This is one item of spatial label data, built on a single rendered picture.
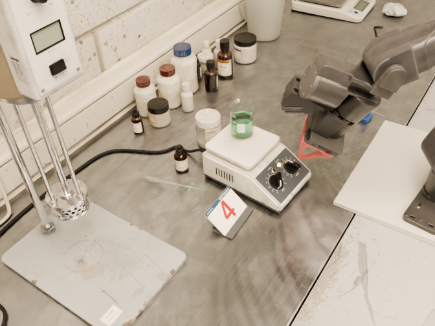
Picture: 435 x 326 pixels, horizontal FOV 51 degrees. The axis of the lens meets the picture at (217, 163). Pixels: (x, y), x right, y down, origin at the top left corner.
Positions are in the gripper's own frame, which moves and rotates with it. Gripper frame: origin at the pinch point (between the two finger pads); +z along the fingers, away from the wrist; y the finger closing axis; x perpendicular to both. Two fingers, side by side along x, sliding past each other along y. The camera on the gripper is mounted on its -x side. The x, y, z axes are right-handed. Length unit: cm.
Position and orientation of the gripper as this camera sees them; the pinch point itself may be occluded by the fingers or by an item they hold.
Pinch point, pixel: (303, 149)
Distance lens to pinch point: 92.0
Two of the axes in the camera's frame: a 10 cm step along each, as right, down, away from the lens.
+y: -2.3, 8.0, -5.6
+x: 9.0, 4.0, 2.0
